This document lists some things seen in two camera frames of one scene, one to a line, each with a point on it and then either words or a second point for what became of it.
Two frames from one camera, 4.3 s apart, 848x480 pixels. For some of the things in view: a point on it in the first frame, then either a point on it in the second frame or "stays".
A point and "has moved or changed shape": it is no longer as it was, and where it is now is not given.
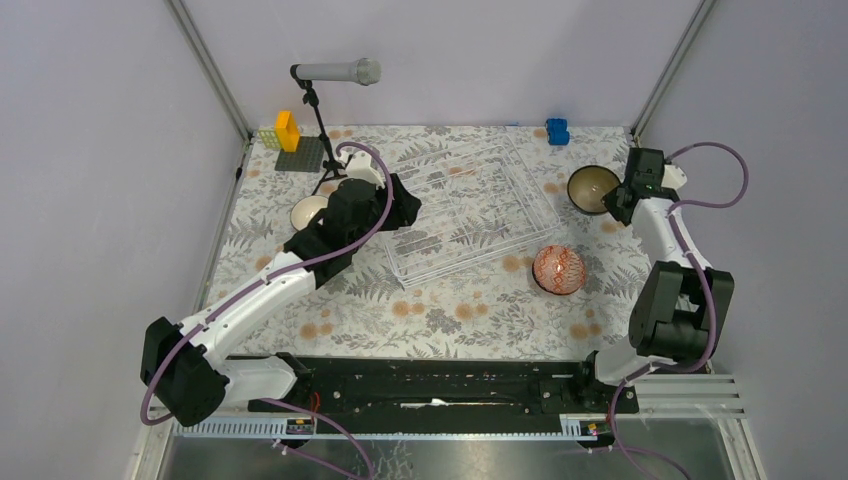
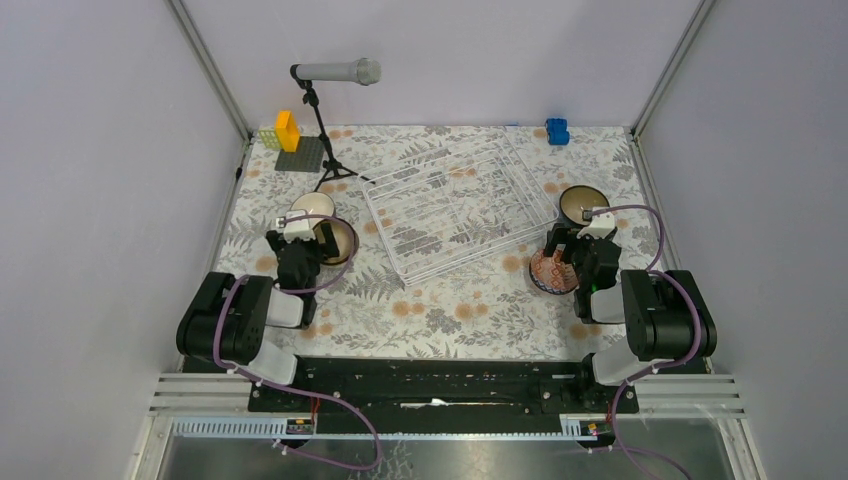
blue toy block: x=557 y=131 stays
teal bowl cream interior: x=306 y=208 stays
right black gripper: x=610 y=202 to x=560 y=234
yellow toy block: x=288 y=131 stays
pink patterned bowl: x=558 y=270 stays
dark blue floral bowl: x=588 y=184 has moved or changed shape
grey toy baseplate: x=307 y=158 stays
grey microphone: x=366 y=71 stays
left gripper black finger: x=404 y=207 to x=329 y=248
